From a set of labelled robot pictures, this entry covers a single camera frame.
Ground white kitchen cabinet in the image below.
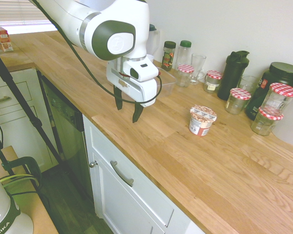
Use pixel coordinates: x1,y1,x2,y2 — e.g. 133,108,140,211
82,114,207,234

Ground tall drinking glass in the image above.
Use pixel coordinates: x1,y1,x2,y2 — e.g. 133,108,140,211
190,53,207,85

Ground dark dishwasher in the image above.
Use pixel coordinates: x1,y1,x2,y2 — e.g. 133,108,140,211
36,69,96,204

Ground short drinking glass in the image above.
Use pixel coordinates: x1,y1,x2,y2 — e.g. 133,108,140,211
238,75,260,98

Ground black camera tripod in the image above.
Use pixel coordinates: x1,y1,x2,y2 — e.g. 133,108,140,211
0,42,65,162

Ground faceted jar red checked lid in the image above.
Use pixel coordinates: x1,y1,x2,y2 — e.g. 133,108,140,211
250,108,284,137

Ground labelled jar red checked lid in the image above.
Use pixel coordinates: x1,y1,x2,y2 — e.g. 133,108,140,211
204,70,223,94
225,87,252,116

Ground black protein powder tub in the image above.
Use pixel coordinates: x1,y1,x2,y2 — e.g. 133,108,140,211
245,61,293,121

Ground yellow green cable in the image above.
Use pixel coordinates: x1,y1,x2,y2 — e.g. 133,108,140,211
0,173,40,189

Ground spice jar dark lid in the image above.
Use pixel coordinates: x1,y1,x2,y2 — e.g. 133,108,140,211
161,40,177,72

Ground black clamp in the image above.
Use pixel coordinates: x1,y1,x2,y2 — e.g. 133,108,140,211
0,146,43,193

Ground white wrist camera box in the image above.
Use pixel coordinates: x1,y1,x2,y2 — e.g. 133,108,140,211
123,59,160,82

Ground clear bottle green cap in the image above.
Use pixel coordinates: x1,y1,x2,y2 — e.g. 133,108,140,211
175,40,192,71

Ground clear pitcher green lid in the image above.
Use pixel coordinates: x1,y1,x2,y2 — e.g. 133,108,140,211
146,23,161,61

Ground orange white carton box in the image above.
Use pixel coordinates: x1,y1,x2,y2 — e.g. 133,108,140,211
0,26,14,53

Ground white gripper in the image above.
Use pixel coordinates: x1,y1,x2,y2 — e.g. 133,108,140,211
106,59,163,124

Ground window blind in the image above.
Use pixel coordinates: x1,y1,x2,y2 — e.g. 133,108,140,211
0,0,52,28

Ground black shaker bottle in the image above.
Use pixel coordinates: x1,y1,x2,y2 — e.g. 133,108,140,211
217,50,250,101

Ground glass jar red checked lid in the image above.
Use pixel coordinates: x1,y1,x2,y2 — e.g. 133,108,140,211
177,64,195,88
260,82,293,117

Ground cereal cup with foil lid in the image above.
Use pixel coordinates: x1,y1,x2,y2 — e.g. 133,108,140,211
188,104,217,137

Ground clear rectangular plastic container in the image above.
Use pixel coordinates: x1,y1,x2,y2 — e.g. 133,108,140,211
154,67,178,98

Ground white drawer cabinet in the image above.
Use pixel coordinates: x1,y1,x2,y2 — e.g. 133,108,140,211
0,67,61,173

